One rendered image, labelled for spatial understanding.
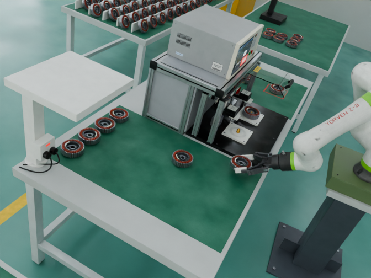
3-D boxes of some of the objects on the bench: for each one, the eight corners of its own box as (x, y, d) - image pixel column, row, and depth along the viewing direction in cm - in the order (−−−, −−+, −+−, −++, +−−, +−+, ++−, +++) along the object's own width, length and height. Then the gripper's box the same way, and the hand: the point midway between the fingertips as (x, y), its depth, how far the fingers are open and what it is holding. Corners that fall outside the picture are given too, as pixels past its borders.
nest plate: (263, 116, 241) (264, 115, 240) (256, 126, 230) (257, 124, 229) (243, 107, 245) (243, 106, 244) (235, 117, 233) (236, 115, 233)
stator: (261, 116, 239) (263, 111, 236) (254, 122, 230) (256, 117, 228) (246, 108, 242) (248, 103, 240) (239, 114, 234) (240, 109, 232)
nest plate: (252, 133, 223) (253, 131, 222) (244, 144, 211) (245, 143, 210) (230, 123, 226) (231, 121, 226) (221, 134, 215) (222, 132, 214)
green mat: (307, 87, 296) (307, 87, 296) (291, 119, 249) (291, 119, 249) (205, 46, 319) (205, 46, 319) (172, 69, 273) (172, 68, 273)
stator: (187, 153, 198) (188, 148, 195) (195, 167, 190) (196, 161, 188) (168, 155, 193) (169, 150, 191) (175, 169, 185) (176, 164, 183)
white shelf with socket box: (123, 158, 185) (134, 79, 157) (74, 201, 156) (76, 115, 129) (69, 129, 193) (70, 50, 166) (12, 165, 165) (3, 77, 138)
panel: (227, 90, 259) (239, 51, 242) (185, 132, 209) (197, 87, 191) (225, 89, 260) (237, 51, 242) (184, 131, 209) (195, 86, 192)
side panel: (184, 133, 212) (196, 85, 193) (182, 135, 210) (194, 87, 191) (144, 113, 219) (152, 65, 200) (141, 115, 217) (149, 67, 198)
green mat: (262, 174, 197) (263, 173, 197) (220, 253, 151) (221, 253, 151) (119, 105, 221) (119, 105, 221) (44, 155, 175) (44, 155, 174)
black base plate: (287, 119, 248) (289, 117, 247) (260, 170, 199) (261, 167, 198) (225, 93, 260) (226, 90, 259) (185, 134, 211) (186, 131, 210)
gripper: (282, 143, 187) (241, 146, 198) (274, 169, 169) (229, 171, 180) (285, 155, 191) (244, 158, 201) (277, 182, 172) (233, 183, 183)
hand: (241, 164), depth 189 cm, fingers closed on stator, 11 cm apart
